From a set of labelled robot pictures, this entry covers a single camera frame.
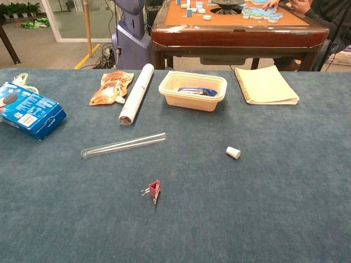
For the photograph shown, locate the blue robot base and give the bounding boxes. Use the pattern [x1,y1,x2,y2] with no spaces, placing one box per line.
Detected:
[111,0,152,70]

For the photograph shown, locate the beige plastic food container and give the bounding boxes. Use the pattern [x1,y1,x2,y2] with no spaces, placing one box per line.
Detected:
[158,71,228,112]

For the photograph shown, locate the tangle of black cables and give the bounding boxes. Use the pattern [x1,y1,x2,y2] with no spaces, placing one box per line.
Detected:
[93,43,118,70]

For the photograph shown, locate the white rolled paper tube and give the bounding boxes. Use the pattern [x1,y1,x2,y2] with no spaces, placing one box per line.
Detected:
[118,63,155,127]

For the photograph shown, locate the pink binder clip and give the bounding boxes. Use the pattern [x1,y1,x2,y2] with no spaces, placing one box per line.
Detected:
[140,179,162,205]

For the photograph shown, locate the clear plastic bag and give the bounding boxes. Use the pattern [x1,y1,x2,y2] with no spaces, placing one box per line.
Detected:
[4,72,39,94]

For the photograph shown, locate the yellow spiral notebook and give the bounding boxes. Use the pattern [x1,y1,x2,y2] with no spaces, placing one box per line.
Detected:
[234,65,301,106]

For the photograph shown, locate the seated person in dark clothes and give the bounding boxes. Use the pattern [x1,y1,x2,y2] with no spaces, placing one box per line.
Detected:
[262,0,351,72]

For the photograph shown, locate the dark table leg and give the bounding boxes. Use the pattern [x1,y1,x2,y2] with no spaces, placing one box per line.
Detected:
[0,24,21,65]

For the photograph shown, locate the wooden pole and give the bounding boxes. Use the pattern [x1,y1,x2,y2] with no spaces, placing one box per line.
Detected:
[83,0,93,58]

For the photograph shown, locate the brown mahjong table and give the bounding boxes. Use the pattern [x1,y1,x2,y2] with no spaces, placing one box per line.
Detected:
[150,0,330,71]

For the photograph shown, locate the row of potted plants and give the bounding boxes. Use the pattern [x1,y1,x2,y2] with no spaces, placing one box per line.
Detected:
[0,2,41,20]

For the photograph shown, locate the small white stopper cap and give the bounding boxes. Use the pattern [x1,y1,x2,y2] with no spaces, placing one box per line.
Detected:
[225,146,242,160]

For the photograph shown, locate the black mahjong table turntable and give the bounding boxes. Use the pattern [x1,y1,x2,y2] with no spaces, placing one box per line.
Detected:
[210,0,246,15]

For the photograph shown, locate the clear glass test tube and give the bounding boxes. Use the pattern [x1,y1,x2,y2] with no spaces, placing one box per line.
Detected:
[81,132,167,159]

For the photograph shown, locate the green bag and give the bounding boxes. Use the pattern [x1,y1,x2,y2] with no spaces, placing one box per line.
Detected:
[21,17,51,29]

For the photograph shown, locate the blue Oreo cookie box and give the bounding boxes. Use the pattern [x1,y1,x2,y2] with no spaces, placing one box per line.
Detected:
[0,81,67,141]

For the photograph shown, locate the blue felt table cover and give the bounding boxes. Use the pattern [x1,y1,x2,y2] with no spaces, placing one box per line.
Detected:
[0,67,351,263]

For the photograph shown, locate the orange snack pouch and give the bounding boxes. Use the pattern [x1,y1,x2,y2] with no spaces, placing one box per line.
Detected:
[89,71,135,107]

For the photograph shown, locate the white plastic basket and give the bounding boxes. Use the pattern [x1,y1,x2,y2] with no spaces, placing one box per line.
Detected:
[325,50,351,66]

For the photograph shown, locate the blue Oreo snack packet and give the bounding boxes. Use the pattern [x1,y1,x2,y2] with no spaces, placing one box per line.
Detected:
[177,87,218,97]

